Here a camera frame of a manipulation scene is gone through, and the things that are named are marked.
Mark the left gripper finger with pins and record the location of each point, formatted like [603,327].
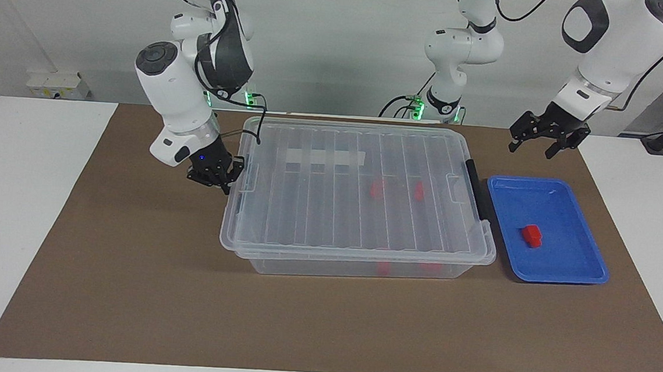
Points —
[521,130]
[562,145]

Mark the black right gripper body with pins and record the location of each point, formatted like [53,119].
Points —
[210,169]

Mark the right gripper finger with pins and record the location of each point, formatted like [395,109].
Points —
[237,168]
[226,187]

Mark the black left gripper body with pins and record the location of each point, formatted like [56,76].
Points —
[555,123]

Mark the clear ribbed plastic lid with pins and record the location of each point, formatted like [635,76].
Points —
[318,208]

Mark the red block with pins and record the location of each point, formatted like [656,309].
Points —
[431,267]
[384,267]
[533,235]
[375,188]
[420,190]

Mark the blue plastic tray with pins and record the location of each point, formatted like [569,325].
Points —
[569,214]

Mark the clear plastic storage box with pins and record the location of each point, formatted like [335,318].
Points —
[360,271]

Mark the brown table mat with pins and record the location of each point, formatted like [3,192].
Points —
[298,324]

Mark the white wall socket box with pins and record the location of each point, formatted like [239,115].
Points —
[58,85]

